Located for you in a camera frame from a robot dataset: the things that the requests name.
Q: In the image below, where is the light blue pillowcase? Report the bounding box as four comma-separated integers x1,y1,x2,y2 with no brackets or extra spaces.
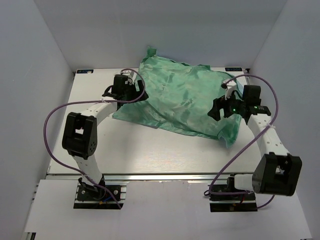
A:
112,47,242,147

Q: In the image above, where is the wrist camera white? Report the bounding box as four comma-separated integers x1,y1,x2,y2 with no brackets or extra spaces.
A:
221,79,237,100
120,70,135,81

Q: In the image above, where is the left blue table sticker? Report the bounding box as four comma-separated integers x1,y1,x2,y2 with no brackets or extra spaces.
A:
76,69,94,74

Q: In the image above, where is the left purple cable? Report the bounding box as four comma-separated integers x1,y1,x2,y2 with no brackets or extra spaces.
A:
43,68,147,210

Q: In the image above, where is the right blue table sticker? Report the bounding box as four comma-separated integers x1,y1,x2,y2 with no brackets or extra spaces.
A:
224,67,243,72

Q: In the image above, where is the purple cable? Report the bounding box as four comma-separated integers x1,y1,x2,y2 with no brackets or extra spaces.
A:
208,73,279,210
43,68,147,210

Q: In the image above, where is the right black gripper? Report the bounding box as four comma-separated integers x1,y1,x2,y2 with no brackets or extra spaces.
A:
207,89,246,122

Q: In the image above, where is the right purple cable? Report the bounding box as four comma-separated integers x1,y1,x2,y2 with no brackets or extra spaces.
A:
208,73,279,210

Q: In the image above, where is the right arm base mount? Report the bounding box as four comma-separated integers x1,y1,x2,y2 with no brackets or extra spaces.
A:
203,174,258,213

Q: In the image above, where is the blue table sticker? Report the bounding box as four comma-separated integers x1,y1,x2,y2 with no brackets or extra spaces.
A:
76,69,94,74
224,67,243,72

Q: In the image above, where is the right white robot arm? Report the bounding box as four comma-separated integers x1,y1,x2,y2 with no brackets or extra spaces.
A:
208,81,302,200

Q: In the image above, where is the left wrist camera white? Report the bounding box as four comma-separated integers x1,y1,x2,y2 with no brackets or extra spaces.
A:
120,70,135,81

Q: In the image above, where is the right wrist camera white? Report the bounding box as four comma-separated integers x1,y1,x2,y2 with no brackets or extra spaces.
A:
221,79,237,100

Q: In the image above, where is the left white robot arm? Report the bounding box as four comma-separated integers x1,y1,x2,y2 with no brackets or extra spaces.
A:
62,71,149,200

